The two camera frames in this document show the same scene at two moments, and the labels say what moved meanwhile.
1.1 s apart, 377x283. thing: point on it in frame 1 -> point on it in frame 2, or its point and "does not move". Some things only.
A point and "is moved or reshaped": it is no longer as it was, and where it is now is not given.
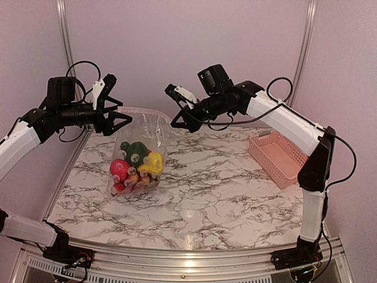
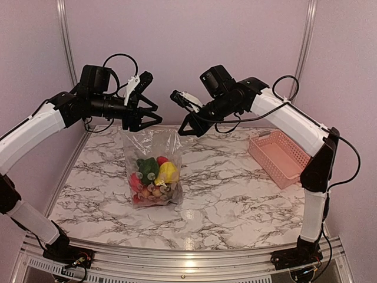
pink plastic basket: (281, 160) does not move
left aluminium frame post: (62, 7) does not move
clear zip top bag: (138, 154) is moved or reshaped
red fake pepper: (119, 170) -> (136, 182)
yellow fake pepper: (155, 164) -> (168, 173)
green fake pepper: (135, 152) -> (149, 167)
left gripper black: (106, 126) -> (134, 121)
